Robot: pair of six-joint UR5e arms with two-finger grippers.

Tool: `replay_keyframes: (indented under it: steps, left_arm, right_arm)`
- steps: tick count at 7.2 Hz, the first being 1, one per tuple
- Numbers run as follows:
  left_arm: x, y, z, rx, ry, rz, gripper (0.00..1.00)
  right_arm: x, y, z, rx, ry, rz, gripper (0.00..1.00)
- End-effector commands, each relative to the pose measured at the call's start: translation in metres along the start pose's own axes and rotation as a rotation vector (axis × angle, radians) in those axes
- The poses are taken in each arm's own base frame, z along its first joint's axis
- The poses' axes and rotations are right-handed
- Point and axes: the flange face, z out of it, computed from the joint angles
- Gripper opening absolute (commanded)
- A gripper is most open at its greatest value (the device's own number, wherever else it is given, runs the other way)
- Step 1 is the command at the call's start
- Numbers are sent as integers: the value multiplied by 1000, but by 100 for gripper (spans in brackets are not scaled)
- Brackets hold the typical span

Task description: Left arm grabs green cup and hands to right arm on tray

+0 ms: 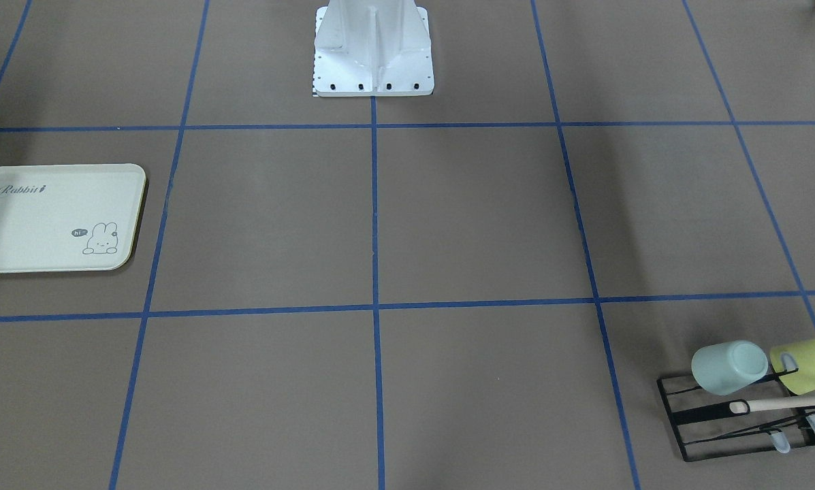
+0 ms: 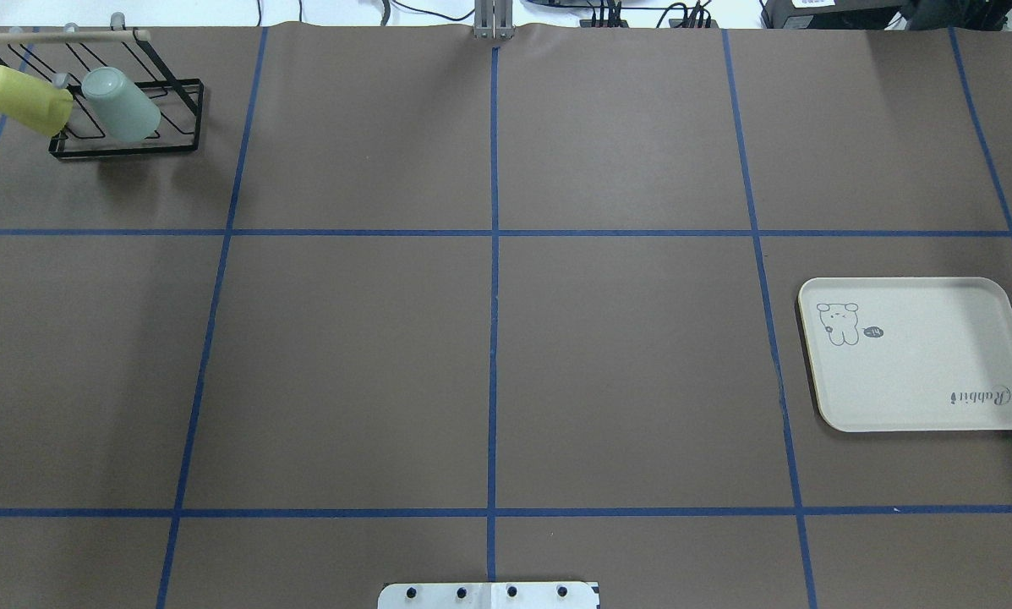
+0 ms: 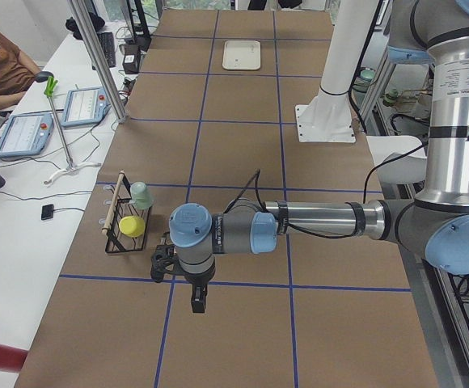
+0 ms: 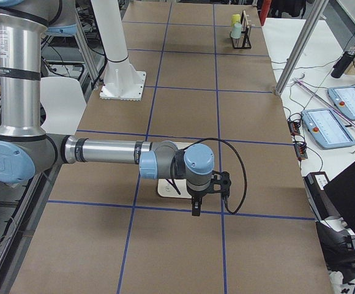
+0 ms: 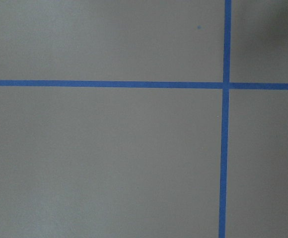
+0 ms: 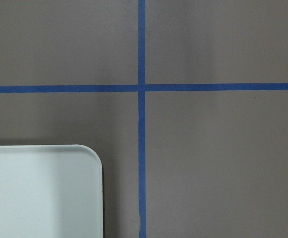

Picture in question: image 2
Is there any pale green plastic cup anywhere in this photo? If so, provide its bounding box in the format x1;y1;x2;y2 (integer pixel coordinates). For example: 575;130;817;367
80;67;161;143

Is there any cream rabbit serving tray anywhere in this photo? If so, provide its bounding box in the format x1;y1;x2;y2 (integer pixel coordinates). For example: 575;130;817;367
798;277;1012;433

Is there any yellow plastic cup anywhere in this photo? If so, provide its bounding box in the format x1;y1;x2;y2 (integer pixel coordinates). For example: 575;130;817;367
0;65;74;136

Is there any grey metal camera post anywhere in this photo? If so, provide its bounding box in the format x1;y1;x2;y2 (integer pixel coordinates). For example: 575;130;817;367
472;0;516;40

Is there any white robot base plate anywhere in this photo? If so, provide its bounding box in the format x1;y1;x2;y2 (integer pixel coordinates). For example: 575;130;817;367
377;581;601;608

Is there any black wire cup rack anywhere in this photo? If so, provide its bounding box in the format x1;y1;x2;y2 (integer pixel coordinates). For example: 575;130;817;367
0;12;205;161

